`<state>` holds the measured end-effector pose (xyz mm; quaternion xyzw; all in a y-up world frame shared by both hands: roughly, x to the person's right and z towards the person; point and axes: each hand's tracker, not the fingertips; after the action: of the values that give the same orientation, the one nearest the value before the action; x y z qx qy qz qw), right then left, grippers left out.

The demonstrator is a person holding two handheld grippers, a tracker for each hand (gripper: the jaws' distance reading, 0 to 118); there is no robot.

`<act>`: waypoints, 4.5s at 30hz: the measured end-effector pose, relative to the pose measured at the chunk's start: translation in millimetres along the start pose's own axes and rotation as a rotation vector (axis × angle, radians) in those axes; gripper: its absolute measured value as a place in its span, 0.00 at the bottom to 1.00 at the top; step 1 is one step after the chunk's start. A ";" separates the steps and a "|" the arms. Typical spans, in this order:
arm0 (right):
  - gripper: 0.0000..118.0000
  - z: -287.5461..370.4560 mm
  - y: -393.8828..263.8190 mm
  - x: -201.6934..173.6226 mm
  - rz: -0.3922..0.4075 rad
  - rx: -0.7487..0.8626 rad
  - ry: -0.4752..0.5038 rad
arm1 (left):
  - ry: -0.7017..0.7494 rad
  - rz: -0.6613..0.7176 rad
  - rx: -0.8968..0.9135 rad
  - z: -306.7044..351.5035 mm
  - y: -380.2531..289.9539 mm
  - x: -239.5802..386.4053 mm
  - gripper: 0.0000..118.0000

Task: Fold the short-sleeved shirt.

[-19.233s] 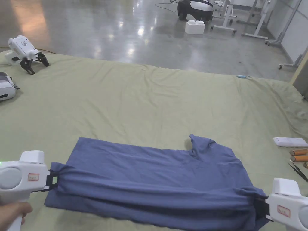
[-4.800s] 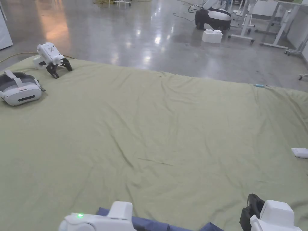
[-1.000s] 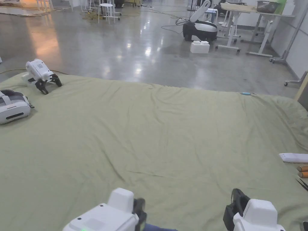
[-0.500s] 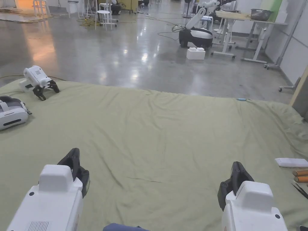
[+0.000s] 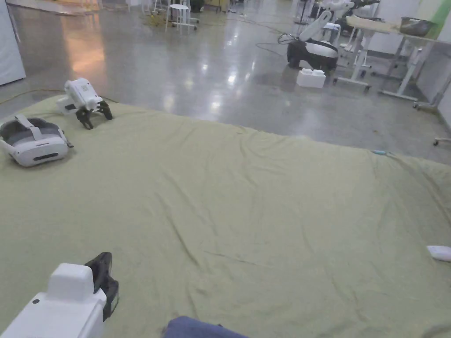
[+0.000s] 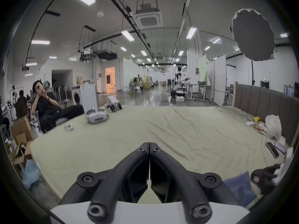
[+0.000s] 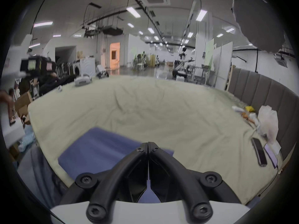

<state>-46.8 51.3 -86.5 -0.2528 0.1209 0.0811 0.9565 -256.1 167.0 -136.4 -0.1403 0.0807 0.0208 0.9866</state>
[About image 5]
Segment white headset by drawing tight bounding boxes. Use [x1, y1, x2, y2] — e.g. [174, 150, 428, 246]
[0, 114, 74, 168]

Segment dark blue garment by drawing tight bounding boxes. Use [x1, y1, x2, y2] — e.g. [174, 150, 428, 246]
[165, 315, 249, 338]

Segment spare white hand-held gripper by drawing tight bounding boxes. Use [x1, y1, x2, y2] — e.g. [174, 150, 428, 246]
[56, 77, 113, 131]

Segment white round stool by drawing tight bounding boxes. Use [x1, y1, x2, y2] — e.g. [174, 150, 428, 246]
[165, 4, 199, 36]

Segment small white device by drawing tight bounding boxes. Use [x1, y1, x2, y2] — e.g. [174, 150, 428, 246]
[426, 245, 451, 262]

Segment black floor cable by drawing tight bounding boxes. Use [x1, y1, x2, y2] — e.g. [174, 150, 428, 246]
[255, 31, 300, 58]

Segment white desk with bowl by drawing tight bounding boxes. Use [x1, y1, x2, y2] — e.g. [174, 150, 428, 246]
[333, 15, 451, 110]

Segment white and black wheeled robot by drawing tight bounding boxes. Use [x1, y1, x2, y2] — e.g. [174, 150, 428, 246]
[287, 0, 355, 71]

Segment bed with pale green sheet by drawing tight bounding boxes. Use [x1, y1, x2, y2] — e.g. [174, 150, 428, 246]
[0, 93, 451, 338]

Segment white foam block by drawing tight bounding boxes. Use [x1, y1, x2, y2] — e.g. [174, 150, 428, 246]
[296, 69, 327, 89]

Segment yellow floor cable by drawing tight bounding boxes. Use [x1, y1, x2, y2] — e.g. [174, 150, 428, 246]
[0, 89, 67, 105]

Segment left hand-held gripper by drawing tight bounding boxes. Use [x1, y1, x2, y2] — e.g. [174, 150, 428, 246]
[0, 251, 120, 338]

